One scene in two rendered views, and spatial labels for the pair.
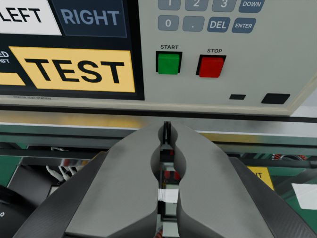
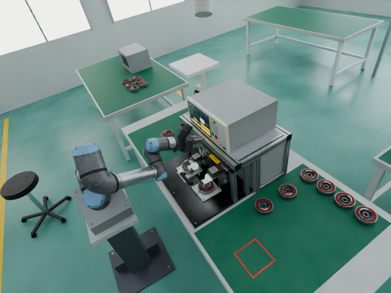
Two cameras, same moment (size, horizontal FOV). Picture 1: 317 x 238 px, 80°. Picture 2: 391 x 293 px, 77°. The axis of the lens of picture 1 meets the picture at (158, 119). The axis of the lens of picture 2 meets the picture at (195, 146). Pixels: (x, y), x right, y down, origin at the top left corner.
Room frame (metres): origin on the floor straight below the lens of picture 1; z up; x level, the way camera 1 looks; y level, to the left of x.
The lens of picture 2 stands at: (-0.47, -1.04, 2.13)
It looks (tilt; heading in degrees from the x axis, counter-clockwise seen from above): 41 degrees down; 65
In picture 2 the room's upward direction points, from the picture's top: 11 degrees counter-clockwise
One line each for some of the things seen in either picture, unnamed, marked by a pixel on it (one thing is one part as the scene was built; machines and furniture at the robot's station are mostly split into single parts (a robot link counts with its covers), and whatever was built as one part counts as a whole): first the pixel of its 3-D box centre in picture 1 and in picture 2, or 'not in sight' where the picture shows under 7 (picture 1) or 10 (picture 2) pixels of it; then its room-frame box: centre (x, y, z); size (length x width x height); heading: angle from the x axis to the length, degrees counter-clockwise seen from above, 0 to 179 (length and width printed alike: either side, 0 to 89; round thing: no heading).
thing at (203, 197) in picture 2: not in sight; (206, 189); (0.01, -0.04, 0.78); 0.15 x 0.15 x 0.01; 89
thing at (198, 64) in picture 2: not in sight; (196, 85); (0.62, 0.97, 0.98); 0.37 x 0.35 x 0.46; 89
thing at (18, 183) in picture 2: not in sight; (34, 198); (-1.30, 1.38, 0.28); 0.54 x 0.49 x 0.56; 179
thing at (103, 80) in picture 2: not in sight; (132, 97); (0.27, 2.45, 0.38); 1.85 x 1.10 x 0.75; 89
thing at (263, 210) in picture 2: not in sight; (263, 206); (0.22, -0.38, 0.77); 0.11 x 0.11 x 0.04
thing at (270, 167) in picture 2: not in sight; (271, 165); (0.41, -0.26, 0.91); 0.28 x 0.03 x 0.32; 179
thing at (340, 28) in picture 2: not in sight; (301, 40); (3.41, 1.95, 0.38); 2.10 x 0.90 x 0.75; 89
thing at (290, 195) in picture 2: not in sight; (287, 191); (0.42, -0.40, 0.77); 0.11 x 0.11 x 0.04
